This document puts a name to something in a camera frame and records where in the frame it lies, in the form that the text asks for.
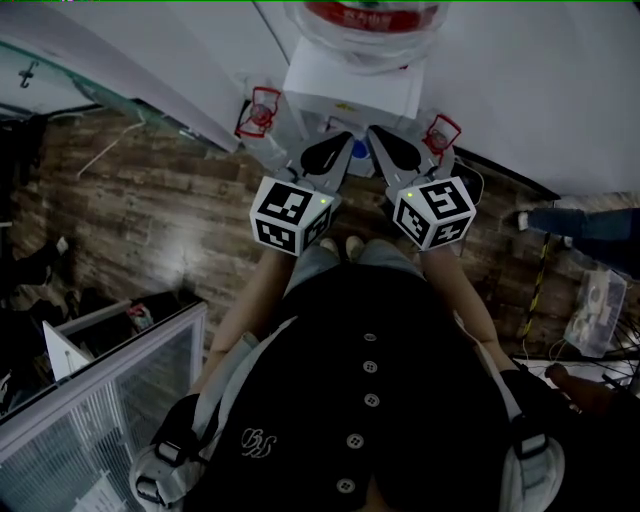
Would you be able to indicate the person's blue jeans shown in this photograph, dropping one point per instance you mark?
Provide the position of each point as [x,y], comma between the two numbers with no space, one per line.
[310,262]

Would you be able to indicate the black metal rack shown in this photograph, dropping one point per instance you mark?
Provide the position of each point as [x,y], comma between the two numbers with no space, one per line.
[620,360]

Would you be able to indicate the clear plastic storage box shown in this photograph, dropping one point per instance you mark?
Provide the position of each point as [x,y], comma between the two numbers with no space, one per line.
[595,315]

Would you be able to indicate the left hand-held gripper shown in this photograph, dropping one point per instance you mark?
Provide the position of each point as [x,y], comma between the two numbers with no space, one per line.
[280,215]

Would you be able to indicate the black bags pile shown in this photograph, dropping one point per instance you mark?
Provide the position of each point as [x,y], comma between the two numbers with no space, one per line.
[30,340]

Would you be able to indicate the glass door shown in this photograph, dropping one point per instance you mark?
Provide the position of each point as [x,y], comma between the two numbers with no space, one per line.
[100,95]

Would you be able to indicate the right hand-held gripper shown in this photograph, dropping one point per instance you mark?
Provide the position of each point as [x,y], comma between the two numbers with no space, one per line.
[435,215]

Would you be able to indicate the person's beige shoe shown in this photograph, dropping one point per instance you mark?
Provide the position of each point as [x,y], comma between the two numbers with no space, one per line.
[330,248]
[354,247]

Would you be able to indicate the yellow black striped floor strip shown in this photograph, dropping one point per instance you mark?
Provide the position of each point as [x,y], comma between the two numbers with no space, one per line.
[537,285]

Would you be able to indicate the person's black buttoned top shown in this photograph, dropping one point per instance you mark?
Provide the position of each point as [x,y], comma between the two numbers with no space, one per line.
[370,415]

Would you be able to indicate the person's right beige shoe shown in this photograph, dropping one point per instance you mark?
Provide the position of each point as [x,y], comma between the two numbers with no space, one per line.
[354,247]

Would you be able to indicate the thin pale stick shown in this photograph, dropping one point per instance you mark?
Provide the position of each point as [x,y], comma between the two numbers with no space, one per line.
[105,150]

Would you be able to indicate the blue cup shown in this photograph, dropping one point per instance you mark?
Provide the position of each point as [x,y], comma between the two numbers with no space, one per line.
[360,150]

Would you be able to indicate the person's right forearm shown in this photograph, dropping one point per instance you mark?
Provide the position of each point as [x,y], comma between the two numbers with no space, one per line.
[460,300]

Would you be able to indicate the person's left beige shoe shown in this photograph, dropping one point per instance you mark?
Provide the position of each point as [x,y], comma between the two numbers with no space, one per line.
[330,248]

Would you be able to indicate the person's left forearm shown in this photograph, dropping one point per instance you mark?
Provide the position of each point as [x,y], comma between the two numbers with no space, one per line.
[250,300]

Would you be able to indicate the small red packet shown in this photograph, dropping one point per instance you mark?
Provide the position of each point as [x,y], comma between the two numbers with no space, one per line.
[140,315]

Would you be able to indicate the white framed glass partition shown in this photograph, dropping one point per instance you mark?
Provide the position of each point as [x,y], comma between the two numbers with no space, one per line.
[75,440]

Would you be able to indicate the white water dispenser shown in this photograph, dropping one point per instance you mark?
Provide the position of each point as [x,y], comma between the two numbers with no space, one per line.
[350,85]

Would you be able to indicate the white bin with black inside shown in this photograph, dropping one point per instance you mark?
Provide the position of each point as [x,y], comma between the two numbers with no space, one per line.
[472,182]

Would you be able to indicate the large clear dispenser water bottle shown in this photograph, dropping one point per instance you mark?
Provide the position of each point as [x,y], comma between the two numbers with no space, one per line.
[365,30]

